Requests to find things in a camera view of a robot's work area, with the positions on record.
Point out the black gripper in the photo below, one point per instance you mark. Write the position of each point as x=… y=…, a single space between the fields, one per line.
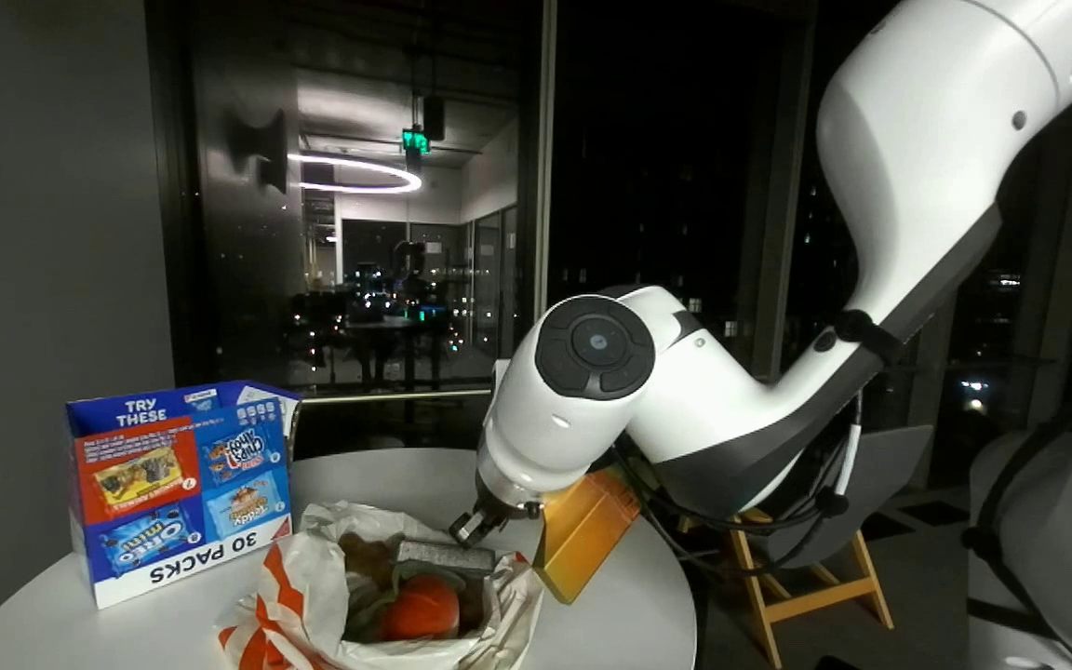
x=499 y=507

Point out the dark grey rectangular block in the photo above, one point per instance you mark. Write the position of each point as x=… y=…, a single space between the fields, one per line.
x=445 y=555

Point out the red orange ball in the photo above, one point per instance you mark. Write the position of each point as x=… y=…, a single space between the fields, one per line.
x=421 y=612

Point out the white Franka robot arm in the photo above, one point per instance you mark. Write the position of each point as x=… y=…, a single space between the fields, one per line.
x=911 y=187

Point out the white plastic bag orange print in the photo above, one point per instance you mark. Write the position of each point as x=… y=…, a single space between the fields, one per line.
x=314 y=570

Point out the blue snack pack box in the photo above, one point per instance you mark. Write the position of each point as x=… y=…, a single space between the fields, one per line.
x=175 y=488

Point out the white window mullion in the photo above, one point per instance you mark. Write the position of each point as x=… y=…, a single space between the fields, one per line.
x=545 y=162

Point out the wooden chair grey seat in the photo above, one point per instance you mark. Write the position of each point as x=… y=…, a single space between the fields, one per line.
x=858 y=561

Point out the green exit sign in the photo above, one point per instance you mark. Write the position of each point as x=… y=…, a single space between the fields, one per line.
x=418 y=142

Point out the black ceiling box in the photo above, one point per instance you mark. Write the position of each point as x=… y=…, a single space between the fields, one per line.
x=434 y=117

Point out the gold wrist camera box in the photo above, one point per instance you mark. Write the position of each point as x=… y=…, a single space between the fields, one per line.
x=586 y=534

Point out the white window rail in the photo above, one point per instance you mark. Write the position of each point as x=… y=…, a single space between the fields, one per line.
x=401 y=398

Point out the black wall speaker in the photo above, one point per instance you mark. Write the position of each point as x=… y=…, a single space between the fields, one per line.
x=262 y=151

